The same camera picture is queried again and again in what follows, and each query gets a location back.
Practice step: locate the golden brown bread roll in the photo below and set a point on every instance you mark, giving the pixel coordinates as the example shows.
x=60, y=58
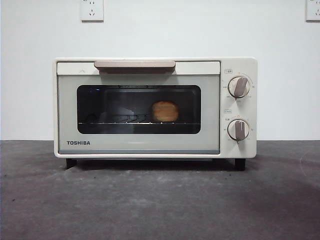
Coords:
x=165, y=112

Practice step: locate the round beige oven knob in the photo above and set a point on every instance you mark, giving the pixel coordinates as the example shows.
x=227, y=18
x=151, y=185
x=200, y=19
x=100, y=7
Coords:
x=238, y=130
x=240, y=87

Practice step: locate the black oven foot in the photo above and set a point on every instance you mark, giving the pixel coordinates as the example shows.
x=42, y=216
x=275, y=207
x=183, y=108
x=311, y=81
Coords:
x=71, y=163
x=240, y=165

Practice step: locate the cream white toaster oven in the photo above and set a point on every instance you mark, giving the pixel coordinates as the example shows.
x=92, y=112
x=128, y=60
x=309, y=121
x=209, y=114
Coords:
x=250, y=70

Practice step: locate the white wall socket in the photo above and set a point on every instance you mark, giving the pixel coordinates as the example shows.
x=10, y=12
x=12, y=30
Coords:
x=313, y=10
x=91, y=11

